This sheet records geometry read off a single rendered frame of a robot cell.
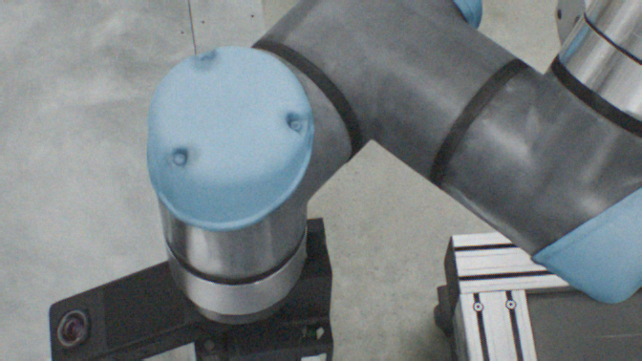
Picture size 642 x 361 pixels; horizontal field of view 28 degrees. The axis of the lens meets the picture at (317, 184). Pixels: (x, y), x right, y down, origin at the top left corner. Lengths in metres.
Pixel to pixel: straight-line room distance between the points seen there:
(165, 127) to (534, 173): 0.17
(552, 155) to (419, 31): 0.09
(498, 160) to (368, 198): 1.50
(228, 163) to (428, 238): 1.52
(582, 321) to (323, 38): 1.24
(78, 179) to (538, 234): 0.68
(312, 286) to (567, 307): 1.13
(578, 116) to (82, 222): 0.68
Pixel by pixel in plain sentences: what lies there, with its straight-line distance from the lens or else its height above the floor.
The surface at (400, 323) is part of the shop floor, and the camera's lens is 2.01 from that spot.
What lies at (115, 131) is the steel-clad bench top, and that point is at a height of 0.80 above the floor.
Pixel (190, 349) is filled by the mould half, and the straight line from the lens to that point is 1.04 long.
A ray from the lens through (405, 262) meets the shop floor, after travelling 2.05.
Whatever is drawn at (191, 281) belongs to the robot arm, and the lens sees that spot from 0.67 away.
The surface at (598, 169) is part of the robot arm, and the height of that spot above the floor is 1.35.
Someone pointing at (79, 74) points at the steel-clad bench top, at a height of 0.80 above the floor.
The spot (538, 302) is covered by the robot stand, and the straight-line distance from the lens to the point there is 1.82.
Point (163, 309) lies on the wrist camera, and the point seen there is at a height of 1.17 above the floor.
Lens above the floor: 1.86
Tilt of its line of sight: 62 degrees down
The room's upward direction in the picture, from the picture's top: 3 degrees clockwise
